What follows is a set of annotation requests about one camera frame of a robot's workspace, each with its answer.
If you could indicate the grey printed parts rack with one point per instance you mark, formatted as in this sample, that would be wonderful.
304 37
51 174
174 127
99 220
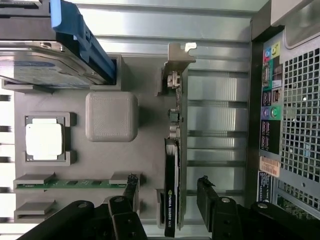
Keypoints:
150 155

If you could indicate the green RAM stick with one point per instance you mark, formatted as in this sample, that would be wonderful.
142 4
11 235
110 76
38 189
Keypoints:
75 184

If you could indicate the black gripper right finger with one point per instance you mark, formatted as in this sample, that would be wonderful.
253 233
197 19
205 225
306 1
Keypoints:
225 220

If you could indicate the hard disk with blue caddy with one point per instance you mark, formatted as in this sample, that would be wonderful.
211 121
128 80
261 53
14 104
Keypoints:
50 67

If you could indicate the dark grey PC case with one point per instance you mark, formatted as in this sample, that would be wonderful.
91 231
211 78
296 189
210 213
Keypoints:
300 100

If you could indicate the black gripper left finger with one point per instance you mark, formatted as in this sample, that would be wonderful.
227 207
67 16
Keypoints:
125 225

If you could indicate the silver CPU chip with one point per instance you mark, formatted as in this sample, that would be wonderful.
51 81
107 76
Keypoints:
45 140

